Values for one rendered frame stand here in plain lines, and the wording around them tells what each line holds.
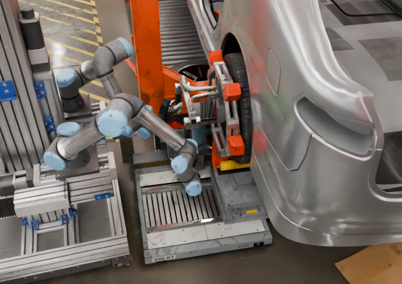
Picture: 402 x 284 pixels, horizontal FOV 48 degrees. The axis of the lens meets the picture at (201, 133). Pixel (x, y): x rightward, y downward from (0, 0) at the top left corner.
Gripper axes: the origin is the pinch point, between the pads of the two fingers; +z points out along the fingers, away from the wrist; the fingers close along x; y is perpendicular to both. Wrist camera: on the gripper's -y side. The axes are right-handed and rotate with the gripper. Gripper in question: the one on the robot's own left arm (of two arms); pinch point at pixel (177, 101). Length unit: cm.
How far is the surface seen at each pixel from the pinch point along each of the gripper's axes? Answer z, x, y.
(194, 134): 0.6, 11.8, 21.9
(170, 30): 160, -129, 58
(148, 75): 7.7, -29.2, -4.5
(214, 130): 10.4, 20.5, 20.6
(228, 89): -12, 42, -31
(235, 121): -13, 48, -14
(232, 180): 12, 35, 59
